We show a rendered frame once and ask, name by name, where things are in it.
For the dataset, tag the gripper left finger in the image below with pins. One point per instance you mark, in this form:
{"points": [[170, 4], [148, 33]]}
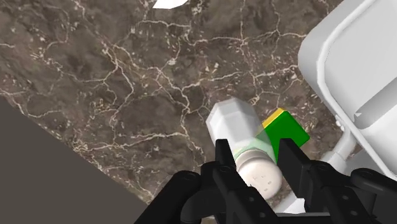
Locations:
{"points": [[223, 189]]}

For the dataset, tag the white sink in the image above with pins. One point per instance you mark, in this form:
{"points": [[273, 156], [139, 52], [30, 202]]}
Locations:
{"points": [[356, 62]]}

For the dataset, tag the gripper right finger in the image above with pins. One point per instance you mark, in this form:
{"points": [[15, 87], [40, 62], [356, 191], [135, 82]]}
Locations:
{"points": [[328, 189]]}

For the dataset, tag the white bottle with clear cap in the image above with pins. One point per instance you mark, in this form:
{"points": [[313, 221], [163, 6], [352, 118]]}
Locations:
{"points": [[235, 124]]}

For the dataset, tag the green box with yellow edge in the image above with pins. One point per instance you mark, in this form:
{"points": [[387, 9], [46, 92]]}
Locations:
{"points": [[287, 130]]}

